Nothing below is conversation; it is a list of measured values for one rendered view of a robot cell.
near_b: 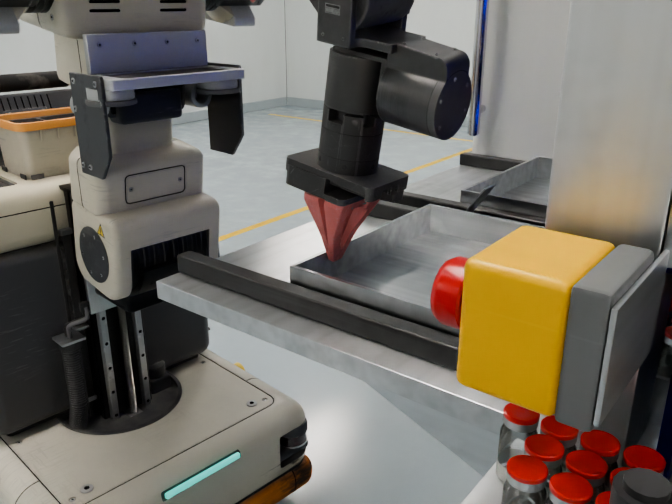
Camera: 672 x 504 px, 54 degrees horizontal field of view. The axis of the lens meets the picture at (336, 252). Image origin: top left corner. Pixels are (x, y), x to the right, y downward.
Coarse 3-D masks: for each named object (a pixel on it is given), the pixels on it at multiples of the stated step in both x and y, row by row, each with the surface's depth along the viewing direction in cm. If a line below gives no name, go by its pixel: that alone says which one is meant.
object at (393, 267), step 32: (384, 224) 74; (416, 224) 80; (448, 224) 81; (480, 224) 78; (512, 224) 75; (320, 256) 66; (352, 256) 70; (384, 256) 74; (416, 256) 74; (448, 256) 74; (320, 288) 61; (352, 288) 59; (384, 288) 66; (416, 288) 66; (416, 320) 55
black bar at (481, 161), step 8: (464, 152) 117; (464, 160) 116; (472, 160) 115; (480, 160) 114; (488, 160) 113; (496, 160) 112; (504, 160) 111; (512, 160) 111; (520, 160) 111; (488, 168) 113; (496, 168) 112; (504, 168) 111
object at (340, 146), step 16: (336, 112) 59; (336, 128) 59; (352, 128) 58; (368, 128) 58; (320, 144) 61; (336, 144) 59; (352, 144) 59; (368, 144) 59; (288, 160) 63; (304, 160) 62; (320, 160) 61; (336, 160) 60; (352, 160) 59; (368, 160) 60; (336, 176) 60; (352, 176) 60; (368, 176) 60; (384, 176) 61; (400, 176) 62; (352, 192) 60; (368, 192) 58
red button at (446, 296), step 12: (444, 264) 37; (456, 264) 36; (444, 276) 36; (456, 276) 36; (432, 288) 36; (444, 288) 36; (456, 288) 35; (432, 300) 36; (444, 300) 36; (456, 300) 35; (432, 312) 37; (444, 312) 36; (456, 312) 36; (444, 324) 37; (456, 324) 36
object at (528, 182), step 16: (528, 160) 104; (544, 160) 106; (496, 176) 95; (512, 176) 100; (528, 176) 105; (544, 176) 107; (464, 192) 88; (480, 192) 92; (496, 192) 96; (512, 192) 99; (528, 192) 99; (544, 192) 99; (496, 208) 85; (512, 208) 84; (528, 208) 83; (544, 208) 81
